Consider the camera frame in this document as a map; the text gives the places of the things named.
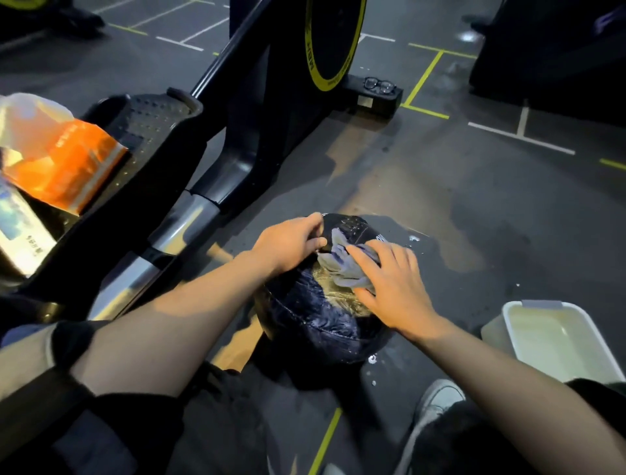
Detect person's right hand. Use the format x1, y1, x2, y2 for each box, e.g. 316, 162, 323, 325
345, 239, 444, 344

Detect person's left hand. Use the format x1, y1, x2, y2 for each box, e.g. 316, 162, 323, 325
252, 212, 328, 278

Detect pale purple wiping cloth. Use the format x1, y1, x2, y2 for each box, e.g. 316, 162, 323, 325
316, 227, 388, 295

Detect black medicine ball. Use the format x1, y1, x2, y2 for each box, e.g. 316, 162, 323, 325
253, 213, 393, 367

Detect person's right forearm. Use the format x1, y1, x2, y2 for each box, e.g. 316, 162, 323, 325
413, 315, 626, 475

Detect person's left forearm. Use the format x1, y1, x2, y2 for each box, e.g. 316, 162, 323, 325
0, 250, 275, 399

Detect person's white shoe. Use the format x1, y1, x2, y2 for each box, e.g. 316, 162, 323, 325
415, 379, 466, 427

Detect black elliptical trainer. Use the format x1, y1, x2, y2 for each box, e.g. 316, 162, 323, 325
0, 0, 405, 343

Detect white plastic basin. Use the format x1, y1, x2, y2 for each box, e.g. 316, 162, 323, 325
481, 300, 626, 385

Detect black framed eyeglasses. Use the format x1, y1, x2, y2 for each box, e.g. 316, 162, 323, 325
363, 76, 397, 96

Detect person's black trousers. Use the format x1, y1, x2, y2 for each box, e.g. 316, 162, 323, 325
0, 320, 626, 475

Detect black ribbed trainer pedal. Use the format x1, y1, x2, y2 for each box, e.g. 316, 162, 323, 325
78, 88, 204, 216

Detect large black gym equipment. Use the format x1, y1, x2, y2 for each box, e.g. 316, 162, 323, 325
462, 0, 626, 125

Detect orange wipes packet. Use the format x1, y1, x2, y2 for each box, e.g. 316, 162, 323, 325
0, 93, 129, 216

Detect white and blue packet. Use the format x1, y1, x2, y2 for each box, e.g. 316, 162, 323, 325
0, 178, 58, 280

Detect black equipment base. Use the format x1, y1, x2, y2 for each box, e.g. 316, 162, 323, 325
0, 0, 106, 37

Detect black flywheel with yellow ring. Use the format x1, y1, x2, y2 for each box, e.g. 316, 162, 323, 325
304, 0, 367, 93

